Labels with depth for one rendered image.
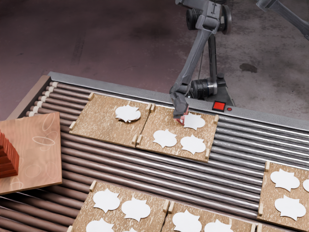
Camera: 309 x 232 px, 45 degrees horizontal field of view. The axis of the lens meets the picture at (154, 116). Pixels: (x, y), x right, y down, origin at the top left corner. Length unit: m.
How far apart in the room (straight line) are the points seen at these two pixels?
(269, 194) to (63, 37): 3.46
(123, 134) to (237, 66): 2.25
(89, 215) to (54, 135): 0.51
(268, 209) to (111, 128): 0.98
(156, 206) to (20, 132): 0.87
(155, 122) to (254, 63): 2.23
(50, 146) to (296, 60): 3.07
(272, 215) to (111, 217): 0.77
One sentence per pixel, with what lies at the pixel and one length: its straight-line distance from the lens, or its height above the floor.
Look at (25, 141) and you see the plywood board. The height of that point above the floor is 1.04.
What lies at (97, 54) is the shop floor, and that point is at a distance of 4.44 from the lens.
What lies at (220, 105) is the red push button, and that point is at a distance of 2.37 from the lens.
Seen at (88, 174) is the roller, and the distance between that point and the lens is 2.09.
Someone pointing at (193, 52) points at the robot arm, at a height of 1.37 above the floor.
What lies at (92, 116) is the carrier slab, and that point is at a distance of 2.34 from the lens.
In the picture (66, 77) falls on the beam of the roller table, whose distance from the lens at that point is 2.69.
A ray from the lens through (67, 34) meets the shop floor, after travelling 4.87.
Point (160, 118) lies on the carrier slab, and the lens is 2.27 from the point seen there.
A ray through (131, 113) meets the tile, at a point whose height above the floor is 0.97.
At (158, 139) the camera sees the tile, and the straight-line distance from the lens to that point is 2.15.
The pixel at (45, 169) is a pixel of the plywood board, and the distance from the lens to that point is 2.00.
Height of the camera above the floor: 2.57
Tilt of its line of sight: 46 degrees down
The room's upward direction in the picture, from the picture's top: 3 degrees counter-clockwise
